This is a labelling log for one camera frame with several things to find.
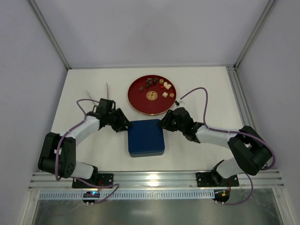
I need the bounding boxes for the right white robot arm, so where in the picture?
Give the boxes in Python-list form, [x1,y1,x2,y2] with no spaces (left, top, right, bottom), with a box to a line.
[158,107,273,186]

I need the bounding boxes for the round red tray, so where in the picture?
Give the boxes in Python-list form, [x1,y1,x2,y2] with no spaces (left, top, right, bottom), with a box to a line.
[127,75,177,115]

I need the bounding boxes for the aluminium front rail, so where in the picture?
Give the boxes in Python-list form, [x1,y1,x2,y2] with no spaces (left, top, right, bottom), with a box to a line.
[29,169,285,190]

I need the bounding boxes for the slotted cable duct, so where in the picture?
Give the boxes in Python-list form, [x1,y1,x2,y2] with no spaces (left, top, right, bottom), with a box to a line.
[39,189,215,201]

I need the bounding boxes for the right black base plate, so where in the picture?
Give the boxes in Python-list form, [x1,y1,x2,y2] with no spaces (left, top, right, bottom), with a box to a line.
[195,172,240,188]

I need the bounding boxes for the metal serving tongs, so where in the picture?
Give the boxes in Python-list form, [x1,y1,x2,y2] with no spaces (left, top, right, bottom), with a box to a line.
[86,82,110,101]

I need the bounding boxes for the blue box lid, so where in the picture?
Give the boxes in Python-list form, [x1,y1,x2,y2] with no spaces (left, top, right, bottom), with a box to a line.
[127,119,165,153]

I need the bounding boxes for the blue chocolate box with tray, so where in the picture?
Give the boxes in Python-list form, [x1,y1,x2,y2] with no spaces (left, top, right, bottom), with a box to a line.
[129,150,165,158]

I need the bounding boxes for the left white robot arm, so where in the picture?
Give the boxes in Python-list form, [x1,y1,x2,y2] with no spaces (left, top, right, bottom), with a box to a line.
[37,98,132,188]

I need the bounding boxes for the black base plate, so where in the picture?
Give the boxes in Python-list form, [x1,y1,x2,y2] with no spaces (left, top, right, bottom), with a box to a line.
[72,172,114,189]
[195,172,240,188]

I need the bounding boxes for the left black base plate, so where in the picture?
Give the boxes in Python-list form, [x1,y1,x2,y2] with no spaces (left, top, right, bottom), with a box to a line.
[72,172,114,189]

